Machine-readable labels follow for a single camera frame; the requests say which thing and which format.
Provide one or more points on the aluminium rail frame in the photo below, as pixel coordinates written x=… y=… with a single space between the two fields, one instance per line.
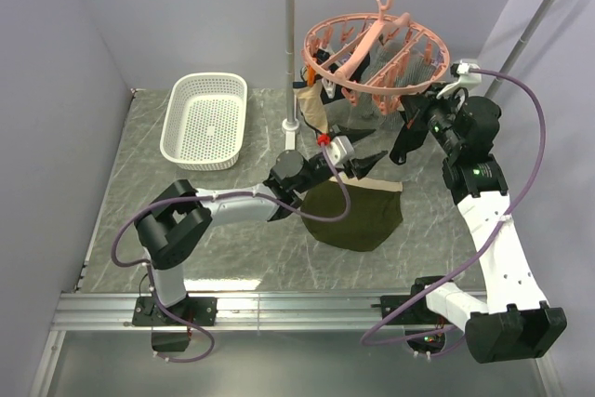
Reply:
x=291 y=311

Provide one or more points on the black underwear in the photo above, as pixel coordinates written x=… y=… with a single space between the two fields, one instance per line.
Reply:
x=415 y=115

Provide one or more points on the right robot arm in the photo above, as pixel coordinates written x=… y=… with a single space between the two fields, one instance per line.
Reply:
x=515 y=321

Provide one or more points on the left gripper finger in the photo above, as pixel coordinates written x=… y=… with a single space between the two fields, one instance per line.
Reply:
x=361 y=167
x=352 y=134

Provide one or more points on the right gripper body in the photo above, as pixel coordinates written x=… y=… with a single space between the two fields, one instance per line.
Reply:
x=440 y=123

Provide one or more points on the grey striped hanging underwear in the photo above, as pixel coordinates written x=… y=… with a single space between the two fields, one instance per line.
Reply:
x=366 y=113

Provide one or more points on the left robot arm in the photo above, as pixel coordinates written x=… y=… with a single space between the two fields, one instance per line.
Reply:
x=172 y=225

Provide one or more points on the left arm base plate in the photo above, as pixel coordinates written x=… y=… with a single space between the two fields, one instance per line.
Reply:
x=201 y=311

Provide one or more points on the beige hanging underwear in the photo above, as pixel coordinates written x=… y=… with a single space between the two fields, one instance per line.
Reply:
x=309 y=99

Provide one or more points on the pink round clip hanger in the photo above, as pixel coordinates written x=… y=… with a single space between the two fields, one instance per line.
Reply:
x=340 y=48

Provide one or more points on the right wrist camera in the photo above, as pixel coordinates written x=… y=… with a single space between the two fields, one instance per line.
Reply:
x=464 y=78

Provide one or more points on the olive green underwear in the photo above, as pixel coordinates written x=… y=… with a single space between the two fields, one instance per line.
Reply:
x=375 y=213

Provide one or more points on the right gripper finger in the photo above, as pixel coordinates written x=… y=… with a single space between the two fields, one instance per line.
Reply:
x=412 y=135
x=417 y=102

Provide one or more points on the white plastic basket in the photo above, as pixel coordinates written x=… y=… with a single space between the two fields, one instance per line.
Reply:
x=204 y=121

